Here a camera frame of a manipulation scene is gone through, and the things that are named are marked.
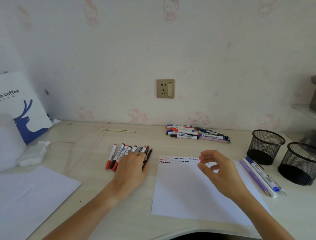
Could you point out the purple slim pen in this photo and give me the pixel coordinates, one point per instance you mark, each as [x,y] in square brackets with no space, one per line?
[251,176]

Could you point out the person's right hand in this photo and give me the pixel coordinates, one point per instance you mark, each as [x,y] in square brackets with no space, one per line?
[227,178]

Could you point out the clear acrylic rack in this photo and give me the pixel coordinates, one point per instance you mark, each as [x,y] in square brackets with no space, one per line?
[303,110]

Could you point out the black slim pen silver tip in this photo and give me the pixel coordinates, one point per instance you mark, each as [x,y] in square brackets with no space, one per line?
[149,154]
[147,148]

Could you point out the person's right forearm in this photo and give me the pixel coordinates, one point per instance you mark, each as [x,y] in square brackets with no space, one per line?
[264,217]

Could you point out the white paper sheet with squiggles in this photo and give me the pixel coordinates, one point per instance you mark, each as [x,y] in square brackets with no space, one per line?
[182,197]

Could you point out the person's left hand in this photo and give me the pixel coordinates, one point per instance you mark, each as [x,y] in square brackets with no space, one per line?
[130,173]

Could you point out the person's left forearm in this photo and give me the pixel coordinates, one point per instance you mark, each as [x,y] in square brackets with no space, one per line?
[81,217]

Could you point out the blank white paper sheet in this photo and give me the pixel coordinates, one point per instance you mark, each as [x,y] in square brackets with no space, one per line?
[32,200]

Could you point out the paper-wrapped chopsticks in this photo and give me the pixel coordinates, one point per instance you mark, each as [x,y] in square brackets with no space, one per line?
[116,130]

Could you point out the gold wall socket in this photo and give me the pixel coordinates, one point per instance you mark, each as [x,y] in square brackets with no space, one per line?
[163,89]

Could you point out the crumpled white tissue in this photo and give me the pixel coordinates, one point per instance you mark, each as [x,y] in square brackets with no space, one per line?
[32,154]

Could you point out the pile of assorted pens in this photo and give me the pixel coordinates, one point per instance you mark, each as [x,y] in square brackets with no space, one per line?
[182,134]

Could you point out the black mesh cup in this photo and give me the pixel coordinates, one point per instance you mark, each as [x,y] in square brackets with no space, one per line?
[298,165]
[265,146]

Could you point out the small white scrap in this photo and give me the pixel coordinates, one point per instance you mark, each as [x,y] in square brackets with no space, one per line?
[55,121]

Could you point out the wooden pencil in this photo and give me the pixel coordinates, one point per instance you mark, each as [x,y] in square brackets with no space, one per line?
[281,190]

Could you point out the red-capped white marker pen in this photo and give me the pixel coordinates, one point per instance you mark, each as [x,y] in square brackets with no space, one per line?
[143,149]
[124,149]
[111,155]

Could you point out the light wooden table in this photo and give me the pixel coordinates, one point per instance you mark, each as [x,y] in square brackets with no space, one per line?
[98,192]

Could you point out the white slim pen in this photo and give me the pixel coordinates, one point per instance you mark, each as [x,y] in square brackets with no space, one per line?
[259,179]

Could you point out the white plastic bag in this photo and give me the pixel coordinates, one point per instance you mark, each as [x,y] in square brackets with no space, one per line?
[19,111]

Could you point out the blue-capped white marker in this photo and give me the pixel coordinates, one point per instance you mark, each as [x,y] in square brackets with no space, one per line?
[249,160]

